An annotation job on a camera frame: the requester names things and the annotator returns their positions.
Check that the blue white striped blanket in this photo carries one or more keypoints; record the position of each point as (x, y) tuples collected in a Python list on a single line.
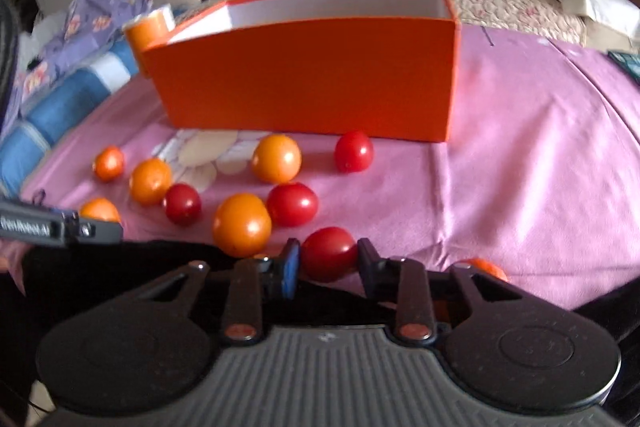
[(60, 108)]

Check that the dark red tomato left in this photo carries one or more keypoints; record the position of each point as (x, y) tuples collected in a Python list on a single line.
[(182, 205)]

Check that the orange cup behind box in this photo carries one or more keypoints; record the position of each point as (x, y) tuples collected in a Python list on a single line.
[(142, 30)]

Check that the purple floral cloth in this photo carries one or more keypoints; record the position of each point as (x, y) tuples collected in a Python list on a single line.
[(59, 42)]

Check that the orange tomato behind left gripper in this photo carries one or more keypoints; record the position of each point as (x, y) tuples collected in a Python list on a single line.
[(101, 209)]

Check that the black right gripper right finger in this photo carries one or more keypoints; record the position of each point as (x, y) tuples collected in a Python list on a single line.
[(508, 348)]

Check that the orange tomato right front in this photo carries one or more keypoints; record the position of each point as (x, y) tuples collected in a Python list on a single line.
[(487, 267)]

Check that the orange tomato near box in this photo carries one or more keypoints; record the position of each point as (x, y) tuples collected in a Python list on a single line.
[(276, 159)]

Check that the small orange tomato far left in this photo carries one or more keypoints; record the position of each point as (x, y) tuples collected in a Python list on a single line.
[(109, 165)]

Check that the white cloth covered box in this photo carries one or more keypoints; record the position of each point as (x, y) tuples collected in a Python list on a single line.
[(610, 24)]

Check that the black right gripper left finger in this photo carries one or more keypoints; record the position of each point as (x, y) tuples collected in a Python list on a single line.
[(143, 350)]

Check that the pink flannel blanket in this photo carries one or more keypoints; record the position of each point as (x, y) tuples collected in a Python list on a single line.
[(540, 173)]

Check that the orange cardboard box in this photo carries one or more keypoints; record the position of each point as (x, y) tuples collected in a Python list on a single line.
[(383, 67)]

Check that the orange tomato front centre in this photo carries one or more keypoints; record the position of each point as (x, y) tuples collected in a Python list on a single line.
[(242, 225)]

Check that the orange tomato left middle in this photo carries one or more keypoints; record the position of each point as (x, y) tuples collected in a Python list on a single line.
[(150, 181)]

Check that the teal paperback book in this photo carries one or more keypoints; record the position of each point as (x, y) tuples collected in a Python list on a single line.
[(627, 62)]

